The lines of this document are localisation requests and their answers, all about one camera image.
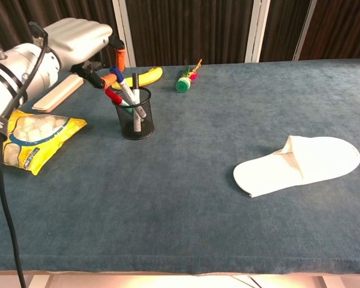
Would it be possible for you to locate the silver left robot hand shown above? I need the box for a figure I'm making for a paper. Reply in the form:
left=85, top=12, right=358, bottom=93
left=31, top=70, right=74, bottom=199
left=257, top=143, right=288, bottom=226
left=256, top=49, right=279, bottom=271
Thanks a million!
left=43, top=17, right=127, bottom=90

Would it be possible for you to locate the blue capped marker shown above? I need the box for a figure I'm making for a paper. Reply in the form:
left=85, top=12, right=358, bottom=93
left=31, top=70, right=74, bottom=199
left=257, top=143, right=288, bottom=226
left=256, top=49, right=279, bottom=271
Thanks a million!
left=109, top=65, right=140, bottom=106

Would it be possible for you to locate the red capped marker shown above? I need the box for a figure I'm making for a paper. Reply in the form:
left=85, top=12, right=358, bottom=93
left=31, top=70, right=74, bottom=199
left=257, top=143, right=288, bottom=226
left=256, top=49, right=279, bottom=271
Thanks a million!
left=104, top=88, right=133, bottom=114

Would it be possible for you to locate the black marker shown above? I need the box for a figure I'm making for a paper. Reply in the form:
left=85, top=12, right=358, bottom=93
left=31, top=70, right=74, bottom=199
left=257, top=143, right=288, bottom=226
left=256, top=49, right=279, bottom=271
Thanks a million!
left=131, top=72, right=147, bottom=133

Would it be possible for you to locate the black mesh pen holder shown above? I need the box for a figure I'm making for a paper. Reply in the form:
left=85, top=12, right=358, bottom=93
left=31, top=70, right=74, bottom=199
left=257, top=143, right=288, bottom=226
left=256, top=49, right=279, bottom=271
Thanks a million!
left=112, top=86, right=155, bottom=141

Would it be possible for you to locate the yellow banana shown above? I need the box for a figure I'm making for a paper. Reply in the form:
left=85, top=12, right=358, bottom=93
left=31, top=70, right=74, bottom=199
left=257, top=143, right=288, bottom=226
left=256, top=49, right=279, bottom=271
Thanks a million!
left=111, top=66, right=164, bottom=91

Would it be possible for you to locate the yellow snack bag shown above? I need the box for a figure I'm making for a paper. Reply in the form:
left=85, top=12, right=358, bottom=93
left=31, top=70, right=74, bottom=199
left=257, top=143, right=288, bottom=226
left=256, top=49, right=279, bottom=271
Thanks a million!
left=0, top=109, right=88, bottom=176

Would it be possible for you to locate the green red toy plant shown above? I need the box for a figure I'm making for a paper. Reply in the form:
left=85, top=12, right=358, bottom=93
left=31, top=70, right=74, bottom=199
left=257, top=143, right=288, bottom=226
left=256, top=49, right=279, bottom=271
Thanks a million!
left=175, top=58, right=203, bottom=94

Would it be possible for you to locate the blue table cloth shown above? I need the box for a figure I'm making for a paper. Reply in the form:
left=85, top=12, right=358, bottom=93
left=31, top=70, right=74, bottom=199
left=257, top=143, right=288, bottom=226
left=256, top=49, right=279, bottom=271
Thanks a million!
left=0, top=58, right=360, bottom=276

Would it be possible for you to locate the white slipper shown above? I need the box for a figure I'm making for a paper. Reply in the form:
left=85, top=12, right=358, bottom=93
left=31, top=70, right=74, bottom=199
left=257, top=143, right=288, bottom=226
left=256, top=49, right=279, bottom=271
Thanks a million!
left=232, top=135, right=360, bottom=199

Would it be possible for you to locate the white partition post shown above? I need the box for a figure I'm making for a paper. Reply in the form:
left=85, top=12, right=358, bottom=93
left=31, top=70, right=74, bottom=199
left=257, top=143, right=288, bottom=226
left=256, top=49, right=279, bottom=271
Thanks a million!
left=245, top=0, right=271, bottom=64
left=292, top=0, right=318, bottom=61
left=112, top=0, right=137, bottom=68

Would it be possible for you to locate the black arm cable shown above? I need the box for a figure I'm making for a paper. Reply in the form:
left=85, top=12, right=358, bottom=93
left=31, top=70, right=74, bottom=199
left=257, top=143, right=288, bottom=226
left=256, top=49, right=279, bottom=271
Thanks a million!
left=0, top=21, right=50, bottom=288

